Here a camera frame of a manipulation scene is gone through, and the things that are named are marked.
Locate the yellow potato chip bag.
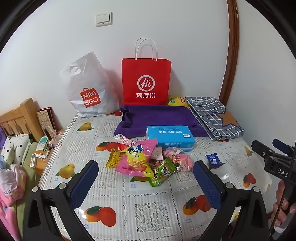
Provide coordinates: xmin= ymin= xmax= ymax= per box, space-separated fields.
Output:
xmin=167 ymin=95 xmax=190 ymax=109

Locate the translucent pink snack packet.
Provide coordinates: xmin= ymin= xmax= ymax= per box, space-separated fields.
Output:
xmin=172 ymin=154 xmax=194 ymax=172

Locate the small yellow snack packet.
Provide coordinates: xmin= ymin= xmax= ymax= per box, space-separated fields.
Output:
xmin=106 ymin=148 xmax=124 ymax=169

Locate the wooden bed headboard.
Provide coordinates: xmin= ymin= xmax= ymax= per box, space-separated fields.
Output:
xmin=0 ymin=98 xmax=44 ymax=142

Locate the green cloth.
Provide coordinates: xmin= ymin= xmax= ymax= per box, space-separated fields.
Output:
xmin=22 ymin=141 xmax=40 ymax=186

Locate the red paper carrier bag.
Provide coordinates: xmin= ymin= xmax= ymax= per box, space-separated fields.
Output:
xmin=122 ymin=37 xmax=172 ymax=106

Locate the large pink yellow snack packet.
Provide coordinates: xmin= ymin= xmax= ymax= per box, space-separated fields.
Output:
xmin=115 ymin=138 xmax=158 ymax=178

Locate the pink printed blanket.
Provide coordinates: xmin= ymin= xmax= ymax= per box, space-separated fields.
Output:
xmin=0 ymin=163 xmax=27 ymax=241

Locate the white wall light switch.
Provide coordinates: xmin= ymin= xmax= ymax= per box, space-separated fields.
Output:
xmin=95 ymin=12 xmax=113 ymax=27

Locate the purple cloth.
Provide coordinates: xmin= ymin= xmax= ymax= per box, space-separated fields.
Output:
xmin=0 ymin=126 xmax=6 ymax=153

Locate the white red-edged snack packet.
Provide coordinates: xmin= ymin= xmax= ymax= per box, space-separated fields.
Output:
xmin=113 ymin=134 xmax=134 ymax=149

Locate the teal white tube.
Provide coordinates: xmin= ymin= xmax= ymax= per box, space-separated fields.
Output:
xmin=36 ymin=137 xmax=49 ymax=151

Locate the pink foil snack packet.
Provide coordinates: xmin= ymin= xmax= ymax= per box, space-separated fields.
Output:
xmin=162 ymin=147 xmax=185 ymax=158

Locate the blue tissue pack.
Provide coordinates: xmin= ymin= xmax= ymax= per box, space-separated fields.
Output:
xmin=146 ymin=125 xmax=195 ymax=152

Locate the green triangular snack packet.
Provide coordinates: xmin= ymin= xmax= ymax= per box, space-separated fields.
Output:
xmin=148 ymin=158 xmax=177 ymax=188

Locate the small pale pink snack packet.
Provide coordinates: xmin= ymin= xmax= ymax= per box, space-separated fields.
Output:
xmin=150 ymin=146 xmax=163 ymax=161

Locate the white plastic shopping bag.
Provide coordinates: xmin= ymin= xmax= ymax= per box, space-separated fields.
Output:
xmin=60 ymin=51 xmax=123 ymax=118

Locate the wooden nightstand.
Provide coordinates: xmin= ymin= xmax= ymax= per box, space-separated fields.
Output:
xmin=28 ymin=129 xmax=65 ymax=176

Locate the person's right hand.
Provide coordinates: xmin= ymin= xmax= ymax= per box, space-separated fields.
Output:
xmin=271 ymin=179 xmax=293 ymax=232

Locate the fruit print tablecloth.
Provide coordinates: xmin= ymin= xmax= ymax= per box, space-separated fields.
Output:
xmin=38 ymin=111 xmax=273 ymax=241

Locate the purple felt storage basket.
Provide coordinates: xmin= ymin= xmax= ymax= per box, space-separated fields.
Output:
xmin=114 ymin=105 xmax=208 ymax=138

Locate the white flower print pillow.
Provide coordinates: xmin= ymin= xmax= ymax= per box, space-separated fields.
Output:
xmin=0 ymin=134 xmax=32 ymax=166

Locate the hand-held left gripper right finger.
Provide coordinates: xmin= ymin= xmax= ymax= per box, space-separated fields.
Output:
xmin=193 ymin=160 xmax=270 ymax=241

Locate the brown wooden door frame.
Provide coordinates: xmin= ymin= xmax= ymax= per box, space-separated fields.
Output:
xmin=218 ymin=0 xmax=240 ymax=110

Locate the patterned hardcover book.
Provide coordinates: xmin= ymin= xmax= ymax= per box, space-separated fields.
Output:
xmin=36 ymin=107 xmax=57 ymax=139

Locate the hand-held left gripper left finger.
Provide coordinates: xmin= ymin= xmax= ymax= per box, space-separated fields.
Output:
xmin=23 ymin=160 xmax=99 ymax=241

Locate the small blue cookie packet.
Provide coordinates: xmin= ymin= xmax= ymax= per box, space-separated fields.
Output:
xmin=205 ymin=153 xmax=225 ymax=168

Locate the grey checked star fabric bag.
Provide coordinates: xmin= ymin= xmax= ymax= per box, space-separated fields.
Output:
xmin=185 ymin=96 xmax=245 ymax=141

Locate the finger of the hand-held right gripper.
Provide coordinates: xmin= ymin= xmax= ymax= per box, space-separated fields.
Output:
xmin=272 ymin=138 xmax=294 ymax=155
xmin=251 ymin=140 xmax=277 ymax=163

